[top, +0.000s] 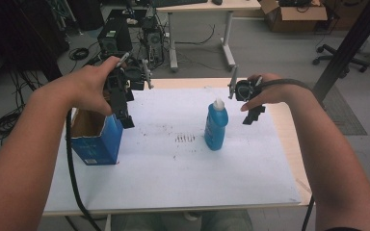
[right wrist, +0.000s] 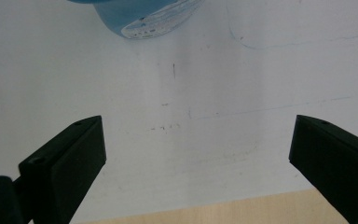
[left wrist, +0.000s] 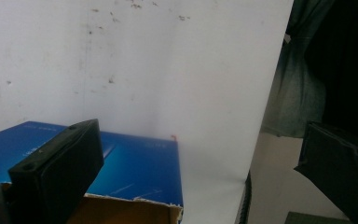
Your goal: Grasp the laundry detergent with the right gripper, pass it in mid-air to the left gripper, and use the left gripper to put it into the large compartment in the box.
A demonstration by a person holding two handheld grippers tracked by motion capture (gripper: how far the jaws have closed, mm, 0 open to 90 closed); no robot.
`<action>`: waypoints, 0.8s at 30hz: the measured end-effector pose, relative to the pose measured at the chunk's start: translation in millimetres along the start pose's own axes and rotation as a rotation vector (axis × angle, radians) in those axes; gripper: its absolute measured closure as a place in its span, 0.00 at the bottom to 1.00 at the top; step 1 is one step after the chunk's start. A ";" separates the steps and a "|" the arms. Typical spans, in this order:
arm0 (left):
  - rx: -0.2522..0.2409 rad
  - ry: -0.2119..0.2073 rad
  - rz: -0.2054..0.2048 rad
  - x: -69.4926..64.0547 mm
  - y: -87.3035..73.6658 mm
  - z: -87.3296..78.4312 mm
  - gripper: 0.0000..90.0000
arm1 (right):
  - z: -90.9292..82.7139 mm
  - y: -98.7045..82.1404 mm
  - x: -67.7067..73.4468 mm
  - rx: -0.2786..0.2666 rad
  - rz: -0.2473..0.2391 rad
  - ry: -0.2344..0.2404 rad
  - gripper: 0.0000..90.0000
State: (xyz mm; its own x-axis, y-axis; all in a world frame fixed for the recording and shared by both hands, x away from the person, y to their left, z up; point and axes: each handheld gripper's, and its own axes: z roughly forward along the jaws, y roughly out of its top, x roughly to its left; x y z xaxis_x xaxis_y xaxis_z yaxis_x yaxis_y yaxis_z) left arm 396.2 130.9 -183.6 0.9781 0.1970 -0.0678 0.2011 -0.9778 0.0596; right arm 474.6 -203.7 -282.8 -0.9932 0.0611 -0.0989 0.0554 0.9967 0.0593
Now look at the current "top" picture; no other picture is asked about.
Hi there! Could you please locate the blue cardboard box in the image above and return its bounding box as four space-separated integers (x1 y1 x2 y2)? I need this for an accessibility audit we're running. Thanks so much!
69 107 125 167

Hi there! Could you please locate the brown cardboard box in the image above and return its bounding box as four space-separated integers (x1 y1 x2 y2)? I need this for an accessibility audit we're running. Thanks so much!
258 0 330 34

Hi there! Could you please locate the black metal post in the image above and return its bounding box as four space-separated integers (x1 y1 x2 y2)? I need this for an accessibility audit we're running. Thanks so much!
312 0 370 104

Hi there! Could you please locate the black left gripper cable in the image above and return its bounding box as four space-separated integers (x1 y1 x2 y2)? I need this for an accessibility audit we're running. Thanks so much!
65 108 103 231

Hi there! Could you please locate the white paper sheet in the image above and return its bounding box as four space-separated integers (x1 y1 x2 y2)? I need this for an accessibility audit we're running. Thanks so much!
43 87 303 214

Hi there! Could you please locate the small black cable coil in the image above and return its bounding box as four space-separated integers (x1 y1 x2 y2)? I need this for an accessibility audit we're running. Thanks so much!
68 46 91 62

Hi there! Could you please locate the person's right hand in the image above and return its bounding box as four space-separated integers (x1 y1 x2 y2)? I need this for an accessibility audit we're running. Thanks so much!
240 72 291 113

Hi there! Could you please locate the blue plastic bottle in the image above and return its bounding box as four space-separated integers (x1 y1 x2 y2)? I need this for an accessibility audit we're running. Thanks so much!
203 97 229 152

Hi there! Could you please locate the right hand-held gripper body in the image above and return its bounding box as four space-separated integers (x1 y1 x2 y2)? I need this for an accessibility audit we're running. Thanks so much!
226 64 265 104

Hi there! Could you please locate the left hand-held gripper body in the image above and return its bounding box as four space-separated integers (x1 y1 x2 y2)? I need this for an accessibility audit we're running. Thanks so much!
103 57 155 104

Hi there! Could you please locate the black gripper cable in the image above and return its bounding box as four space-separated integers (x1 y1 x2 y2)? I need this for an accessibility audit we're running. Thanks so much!
65 108 103 231
259 78 325 231

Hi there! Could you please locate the large black cable bundle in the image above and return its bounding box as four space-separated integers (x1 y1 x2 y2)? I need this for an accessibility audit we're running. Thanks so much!
0 68 46 142

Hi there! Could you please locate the loose black floor cable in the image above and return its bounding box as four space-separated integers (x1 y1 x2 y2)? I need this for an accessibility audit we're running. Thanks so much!
174 24 217 46

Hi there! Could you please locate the black office chair base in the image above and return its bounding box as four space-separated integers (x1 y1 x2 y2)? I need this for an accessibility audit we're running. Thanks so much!
311 43 370 79

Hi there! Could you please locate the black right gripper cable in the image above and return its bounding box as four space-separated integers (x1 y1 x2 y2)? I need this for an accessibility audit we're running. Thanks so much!
259 78 325 231

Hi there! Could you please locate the dark curtain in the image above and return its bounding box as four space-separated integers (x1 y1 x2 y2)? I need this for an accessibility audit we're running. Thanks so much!
0 0 71 83

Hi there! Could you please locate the black keyboard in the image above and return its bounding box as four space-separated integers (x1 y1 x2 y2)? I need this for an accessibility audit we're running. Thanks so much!
150 0 208 8

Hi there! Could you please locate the person's left hand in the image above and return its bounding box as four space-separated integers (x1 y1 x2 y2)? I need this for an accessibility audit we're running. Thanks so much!
41 56 123 117

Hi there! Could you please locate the black computer tower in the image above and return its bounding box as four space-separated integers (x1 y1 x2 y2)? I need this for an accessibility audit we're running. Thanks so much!
96 16 134 59

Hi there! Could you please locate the grey computer tower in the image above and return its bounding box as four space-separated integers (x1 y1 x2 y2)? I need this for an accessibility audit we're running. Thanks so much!
142 17 166 66

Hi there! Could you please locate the grey floor mat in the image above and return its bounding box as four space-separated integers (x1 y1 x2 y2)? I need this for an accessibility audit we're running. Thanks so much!
314 82 368 137

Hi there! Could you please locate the white desk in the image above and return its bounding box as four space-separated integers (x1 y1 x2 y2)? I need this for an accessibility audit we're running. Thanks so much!
155 0 263 73

